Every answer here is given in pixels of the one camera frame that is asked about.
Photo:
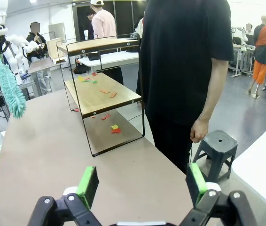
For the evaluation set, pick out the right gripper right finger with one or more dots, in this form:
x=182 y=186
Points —
x=195 y=181

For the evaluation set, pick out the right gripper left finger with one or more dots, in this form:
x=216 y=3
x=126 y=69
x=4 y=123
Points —
x=88 y=186

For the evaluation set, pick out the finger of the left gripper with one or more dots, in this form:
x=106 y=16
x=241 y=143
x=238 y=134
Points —
x=5 y=47

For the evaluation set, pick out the teal microfibre duster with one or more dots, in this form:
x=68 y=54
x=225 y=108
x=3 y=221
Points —
x=12 y=94

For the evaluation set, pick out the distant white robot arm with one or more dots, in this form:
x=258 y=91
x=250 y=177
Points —
x=243 y=35

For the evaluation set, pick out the person's left forearm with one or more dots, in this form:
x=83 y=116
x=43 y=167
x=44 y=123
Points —
x=207 y=106

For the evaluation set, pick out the person's left hand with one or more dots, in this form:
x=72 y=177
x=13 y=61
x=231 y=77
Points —
x=200 y=131

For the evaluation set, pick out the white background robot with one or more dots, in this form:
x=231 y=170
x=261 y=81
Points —
x=14 y=54

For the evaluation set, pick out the person in black jacket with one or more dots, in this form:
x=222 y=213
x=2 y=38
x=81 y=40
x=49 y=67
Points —
x=35 y=37

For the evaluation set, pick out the dark grey plastic stool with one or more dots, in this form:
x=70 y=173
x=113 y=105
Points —
x=217 y=143

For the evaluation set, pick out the large white table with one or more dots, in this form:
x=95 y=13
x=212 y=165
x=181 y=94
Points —
x=264 y=169

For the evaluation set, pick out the black bag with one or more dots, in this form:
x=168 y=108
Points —
x=81 y=68

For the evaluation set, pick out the dark haired person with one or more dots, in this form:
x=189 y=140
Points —
x=91 y=28

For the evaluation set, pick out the black box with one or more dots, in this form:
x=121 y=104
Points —
x=94 y=56

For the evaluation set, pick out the orange paper scrap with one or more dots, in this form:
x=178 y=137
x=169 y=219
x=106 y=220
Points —
x=113 y=95
x=104 y=91

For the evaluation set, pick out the person in pink shirt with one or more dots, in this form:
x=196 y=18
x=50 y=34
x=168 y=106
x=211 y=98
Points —
x=103 y=23

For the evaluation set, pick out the white desk with legs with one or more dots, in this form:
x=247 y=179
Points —
x=114 y=58

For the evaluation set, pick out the person in black shirt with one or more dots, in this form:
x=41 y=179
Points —
x=182 y=58

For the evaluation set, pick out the grey height adjustable desk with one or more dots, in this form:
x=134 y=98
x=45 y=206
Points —
x=241 y=48

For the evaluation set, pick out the distant seated person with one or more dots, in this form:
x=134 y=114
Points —
x=248 y=27

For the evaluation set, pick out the black frame wooden shelf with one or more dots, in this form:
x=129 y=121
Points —
x=93 y=99

